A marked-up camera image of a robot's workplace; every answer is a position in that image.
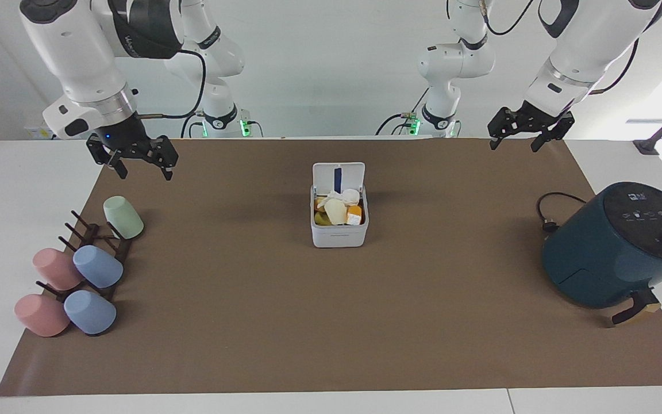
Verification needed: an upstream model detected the cream paper trash piece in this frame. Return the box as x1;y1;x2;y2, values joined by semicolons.
324;198;348;226

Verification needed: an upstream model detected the dark wooden cup rack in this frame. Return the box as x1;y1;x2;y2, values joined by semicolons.
36;210;134;304

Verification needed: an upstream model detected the dark teal air fryer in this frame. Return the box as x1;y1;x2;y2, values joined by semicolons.
541;181;662;329

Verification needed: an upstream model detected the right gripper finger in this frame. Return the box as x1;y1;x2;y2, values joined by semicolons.
146;135;180;182
86;137;129;180

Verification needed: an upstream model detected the white trash bin with lid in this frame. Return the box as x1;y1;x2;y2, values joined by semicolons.
310;162;370;249

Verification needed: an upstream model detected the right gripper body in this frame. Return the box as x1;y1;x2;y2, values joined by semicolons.
88;113;158;160

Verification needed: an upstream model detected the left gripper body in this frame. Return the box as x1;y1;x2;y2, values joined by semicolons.
516;100;565;132

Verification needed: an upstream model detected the pink cup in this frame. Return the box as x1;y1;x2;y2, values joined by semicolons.
14;294;71;338
32;248;85;292

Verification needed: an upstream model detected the green cup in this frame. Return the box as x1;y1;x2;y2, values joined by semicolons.
103;195;145;240

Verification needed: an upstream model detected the black air fryer cable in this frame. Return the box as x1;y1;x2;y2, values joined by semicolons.
536;191;588;234

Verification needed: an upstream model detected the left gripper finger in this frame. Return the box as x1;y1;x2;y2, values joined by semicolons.
487;106;530;152
530;110;576;154

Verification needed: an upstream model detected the blue cup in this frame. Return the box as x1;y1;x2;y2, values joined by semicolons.
72;245;124;289
63;290;118;336

